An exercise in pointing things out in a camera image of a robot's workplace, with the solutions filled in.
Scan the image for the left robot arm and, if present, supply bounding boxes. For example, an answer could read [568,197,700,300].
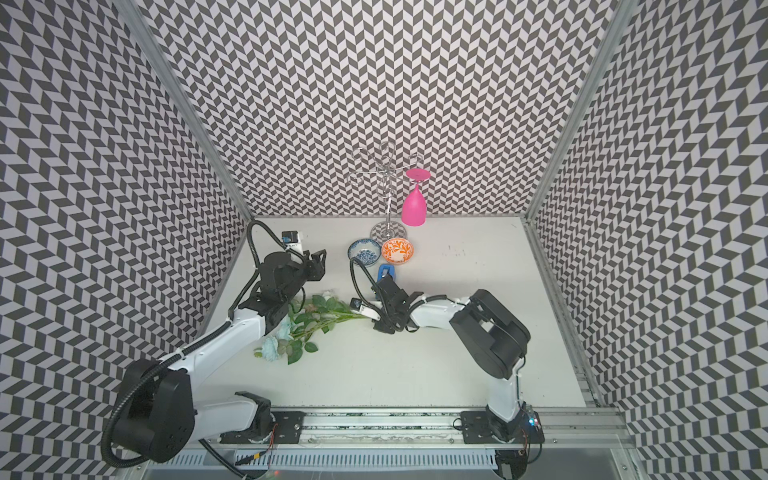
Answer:
[100,249,327,468]

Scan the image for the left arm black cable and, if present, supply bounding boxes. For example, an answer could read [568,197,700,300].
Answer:
[99,219,301,480]

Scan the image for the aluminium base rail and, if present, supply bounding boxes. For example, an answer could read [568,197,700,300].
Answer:
[148,408,645,479]

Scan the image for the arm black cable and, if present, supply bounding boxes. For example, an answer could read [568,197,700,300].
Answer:
[99,219,301,480]
[349,256,385,313]

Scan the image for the chrome glass holder stand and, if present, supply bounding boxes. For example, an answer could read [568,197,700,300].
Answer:
[352,142,418,245]

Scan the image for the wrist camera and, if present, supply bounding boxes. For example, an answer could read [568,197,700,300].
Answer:
[281,230,303,254]
[349,298,380,321]

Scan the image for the pink plastic wine glass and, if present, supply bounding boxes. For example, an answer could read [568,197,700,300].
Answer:
[401,168,431,227]

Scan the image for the blue tape dispenser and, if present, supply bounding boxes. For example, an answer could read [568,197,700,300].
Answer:
[377,263,395,280]

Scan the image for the blue patterned bowl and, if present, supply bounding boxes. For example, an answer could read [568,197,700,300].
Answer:
[347,238,382,266]

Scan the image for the orange patterned bowl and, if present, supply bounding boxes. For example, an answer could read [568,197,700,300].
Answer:
[382,237,415,265]

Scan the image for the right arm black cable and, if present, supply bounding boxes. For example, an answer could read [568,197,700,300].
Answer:
[349,256,385,313]

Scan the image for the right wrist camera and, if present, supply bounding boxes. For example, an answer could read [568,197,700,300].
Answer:
[349,298,380,321]

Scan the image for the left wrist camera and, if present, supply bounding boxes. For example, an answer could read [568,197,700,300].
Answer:
[281,230,303,254]

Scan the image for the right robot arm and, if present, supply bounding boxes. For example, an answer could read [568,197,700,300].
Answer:
[360,275,545,446]

